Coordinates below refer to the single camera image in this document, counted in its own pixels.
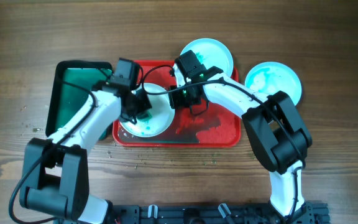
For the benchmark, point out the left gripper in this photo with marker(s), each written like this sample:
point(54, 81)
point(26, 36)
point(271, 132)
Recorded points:
point(145, 103)

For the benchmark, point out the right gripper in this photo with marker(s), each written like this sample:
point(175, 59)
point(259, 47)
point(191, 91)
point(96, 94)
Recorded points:
point(176, 102)

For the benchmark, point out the green yellow sponge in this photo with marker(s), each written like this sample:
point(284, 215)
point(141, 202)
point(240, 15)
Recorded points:
point(144, 117)

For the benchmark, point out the white plate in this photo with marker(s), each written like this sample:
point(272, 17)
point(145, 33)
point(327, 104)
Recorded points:
point(162, 117)
point(271, 77)
point(211, 52)

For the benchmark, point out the white plate top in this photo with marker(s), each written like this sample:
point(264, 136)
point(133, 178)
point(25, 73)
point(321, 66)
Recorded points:
point(211, 52)

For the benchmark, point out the white plate front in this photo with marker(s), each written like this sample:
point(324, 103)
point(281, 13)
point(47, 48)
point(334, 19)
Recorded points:
point(271, 77)

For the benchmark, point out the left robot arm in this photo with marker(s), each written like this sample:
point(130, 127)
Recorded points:
point(55, 177)

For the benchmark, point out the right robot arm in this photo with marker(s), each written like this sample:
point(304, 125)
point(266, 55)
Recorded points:
point(277, 134)

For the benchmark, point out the red plastic tray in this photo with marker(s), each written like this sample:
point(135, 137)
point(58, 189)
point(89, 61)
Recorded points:
point(208, 125)

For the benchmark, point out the black tray with green water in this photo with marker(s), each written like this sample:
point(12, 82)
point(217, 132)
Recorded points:
point(67, 98)

